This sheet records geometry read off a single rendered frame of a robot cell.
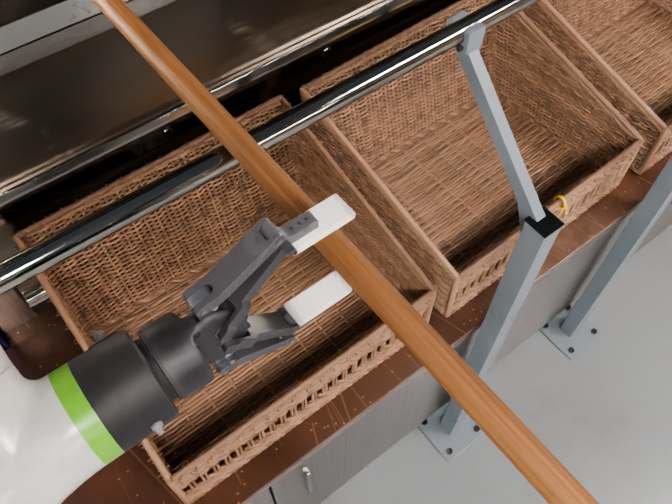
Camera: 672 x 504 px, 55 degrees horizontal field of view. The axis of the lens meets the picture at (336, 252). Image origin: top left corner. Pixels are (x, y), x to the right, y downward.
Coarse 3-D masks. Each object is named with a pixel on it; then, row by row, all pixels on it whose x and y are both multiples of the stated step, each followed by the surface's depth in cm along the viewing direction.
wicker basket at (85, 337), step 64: (128, 192) 115; (192, 192) 123; (320, 192) 135; (128, 256) 122; (192, 256) 132; (320, 256) 135; (384, 256) 124; (64, 320) 103; (128, 320) 127; (320, 320) 127; (320, 384) 110; (192, 448) 113; (256, 448) 111
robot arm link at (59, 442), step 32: (0, 384) 50; (32, 384) 52; (64, 384) 52; (0, 416) 49; (32, 416) 50; (64, 416) 50; (96, 416) 51; (0, 448) 48; (32, 448) 49; (64, 448) 50; (96, 448) 51; (0, 480) 48; (32, 480) 49; (64, 480) 51
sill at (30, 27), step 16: (0, 0) 88; (16, 0) 88; (32, 0) 88; (48, 0) 88; (64, 0) 88; (80, 0) 89; (128, 0) 94; (0, 16) 86; (16, 16) 86; (32, 16) 87; (48, 16) 88; (64, 16) 90; (80, 16) 91; (0, 32) 86; (16, 32) 87; (32, 32) 88; (48, 32) 90; (0, 48) 87
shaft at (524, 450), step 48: (96, 0) 85; (144, 48) 79; (192, 96) 74; (240, 144) 70; (288, 192) 66; (336, 240) 63; (384, 288) 60; (432, 336) 58; (480, 384) 55; (528, 432) 53; (528, 480) 52; (576, 480) 51
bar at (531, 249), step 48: (528, 0) 90; (432, 48) 84; (336, 96) 79; (480, 96) 91; (144, 192) 70; (528, 192) 94; (48, 240) 67; (96, 240) 69; (528, 240) 98; (624, 240) 150; (0, 288) 65; (528, 288) 110; (480, 336) 128; (576, 336) 189; (432, 432) 174; (480, 432) 174
